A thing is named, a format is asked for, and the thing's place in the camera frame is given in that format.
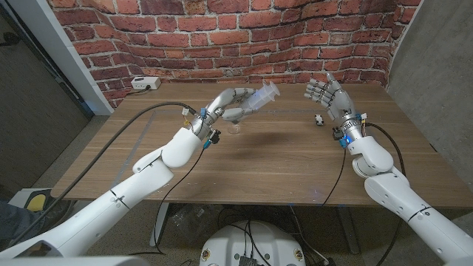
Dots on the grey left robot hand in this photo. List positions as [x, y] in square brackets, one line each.
[225, 103]

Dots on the clear plastic bag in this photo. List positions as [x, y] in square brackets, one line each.
[192, 221]

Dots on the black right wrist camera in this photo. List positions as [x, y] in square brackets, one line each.
[337, 133]

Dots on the small black white toy car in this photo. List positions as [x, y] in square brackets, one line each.
[318, 120]

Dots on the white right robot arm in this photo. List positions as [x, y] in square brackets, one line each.
[399, 199]

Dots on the red brick print backdrop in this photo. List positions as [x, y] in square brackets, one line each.
[236, 37]

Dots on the person's leg in jeans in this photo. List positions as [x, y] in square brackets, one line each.
[15, 221]

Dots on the white door frame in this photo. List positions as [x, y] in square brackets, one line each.
[55, 44]

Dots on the clear plastic cup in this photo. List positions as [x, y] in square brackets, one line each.
[234, 129]

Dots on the large clear plastic syringe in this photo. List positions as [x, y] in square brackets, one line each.
[264, 97]

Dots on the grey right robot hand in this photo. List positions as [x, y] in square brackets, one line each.
[341, 103]

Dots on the grey table leg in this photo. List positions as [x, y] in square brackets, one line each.
[159, 225]
[348, 229]

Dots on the white robot torso base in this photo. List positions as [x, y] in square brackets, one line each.
[229, 244]

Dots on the white power strip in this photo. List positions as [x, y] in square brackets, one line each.
[145, 82]

